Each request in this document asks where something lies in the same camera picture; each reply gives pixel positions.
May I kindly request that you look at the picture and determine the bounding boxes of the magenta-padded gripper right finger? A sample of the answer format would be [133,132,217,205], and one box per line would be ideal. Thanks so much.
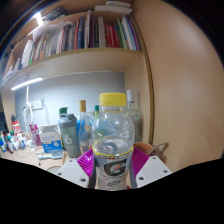
[128,146,173,188]

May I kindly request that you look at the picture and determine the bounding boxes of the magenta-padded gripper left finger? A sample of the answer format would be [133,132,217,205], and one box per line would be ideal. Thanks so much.
[55,148,98,189]

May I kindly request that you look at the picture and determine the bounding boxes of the clear yellow-capped drink bottle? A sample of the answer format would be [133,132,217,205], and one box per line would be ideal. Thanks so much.
[91,92,136,191]

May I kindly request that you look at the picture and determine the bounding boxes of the white cup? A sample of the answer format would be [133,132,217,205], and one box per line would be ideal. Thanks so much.
[46,164,63,175]

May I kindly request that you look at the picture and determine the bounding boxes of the brown mug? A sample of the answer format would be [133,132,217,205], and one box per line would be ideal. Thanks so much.
[133,141,169,164]

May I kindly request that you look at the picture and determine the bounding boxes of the light blue hairbrush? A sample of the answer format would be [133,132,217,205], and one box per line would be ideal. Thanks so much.
[37,151,64,161]

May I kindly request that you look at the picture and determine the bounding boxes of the grey shaker bottle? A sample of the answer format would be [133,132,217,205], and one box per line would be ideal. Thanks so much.
[57,113,82,159]

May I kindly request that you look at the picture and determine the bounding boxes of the blue and white carton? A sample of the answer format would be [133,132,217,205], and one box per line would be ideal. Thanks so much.
[38,123,64,154]

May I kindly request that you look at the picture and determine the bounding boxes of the clear bottle with orange cap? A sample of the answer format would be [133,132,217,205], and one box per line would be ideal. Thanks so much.
[77,99,95,154]

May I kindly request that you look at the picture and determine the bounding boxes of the magenta pouch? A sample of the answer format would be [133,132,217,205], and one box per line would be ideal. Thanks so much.
[29,123,43,147]

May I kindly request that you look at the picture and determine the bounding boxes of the tall clear glass bottle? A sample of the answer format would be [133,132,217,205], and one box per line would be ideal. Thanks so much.
[125,89,144,144]

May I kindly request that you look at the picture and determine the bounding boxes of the clear bottle with green cap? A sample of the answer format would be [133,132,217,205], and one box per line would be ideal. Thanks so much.
[93,104,101,119]

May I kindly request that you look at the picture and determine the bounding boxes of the red and white can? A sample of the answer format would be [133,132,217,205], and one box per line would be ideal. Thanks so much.
[11,120,23,136]

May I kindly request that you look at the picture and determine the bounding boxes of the white power strip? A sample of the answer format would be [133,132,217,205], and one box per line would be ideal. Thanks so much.
[31,99,44,110]

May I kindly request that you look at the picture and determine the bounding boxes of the hanging dark clothes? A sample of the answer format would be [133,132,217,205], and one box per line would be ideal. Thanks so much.
[0,109,6,133]

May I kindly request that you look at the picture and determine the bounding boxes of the white desk lamp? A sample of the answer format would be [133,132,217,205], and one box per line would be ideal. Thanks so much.
[10,77,44,134]

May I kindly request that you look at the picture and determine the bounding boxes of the wooden shelf unit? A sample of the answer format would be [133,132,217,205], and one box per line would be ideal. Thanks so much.
[0,0,155,144]

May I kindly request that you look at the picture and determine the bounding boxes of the long ceiling light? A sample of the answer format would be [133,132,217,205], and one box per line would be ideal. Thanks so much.
[33,11,45,27]

